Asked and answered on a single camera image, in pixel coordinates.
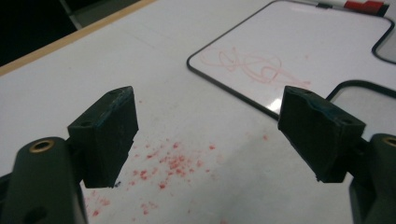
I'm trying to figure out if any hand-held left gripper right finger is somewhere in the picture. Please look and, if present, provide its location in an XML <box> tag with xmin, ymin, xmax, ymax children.
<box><xmin>277</xmin><ymin>86</ymin><xmax>367</xmax><ymax>184</ymax></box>

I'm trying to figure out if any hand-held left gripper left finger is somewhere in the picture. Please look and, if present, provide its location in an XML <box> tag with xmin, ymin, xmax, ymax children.
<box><xmin>67</xmin><ymin>86</ymin><xmax>139</xmax><ymax>189</ymax></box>

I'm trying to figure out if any white whiteboard with black rim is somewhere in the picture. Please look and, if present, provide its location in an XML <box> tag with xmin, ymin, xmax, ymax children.
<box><xmin>186</xmin><ymin>0</ymin><xmax>396</xmax><ymax>121</ymax></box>

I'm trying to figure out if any red and black marker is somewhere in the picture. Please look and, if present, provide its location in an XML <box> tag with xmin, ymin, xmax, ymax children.
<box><xmin>316</xmin><ymin>0</ymin><xmax>390</xmax><ymax>18</ymax></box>

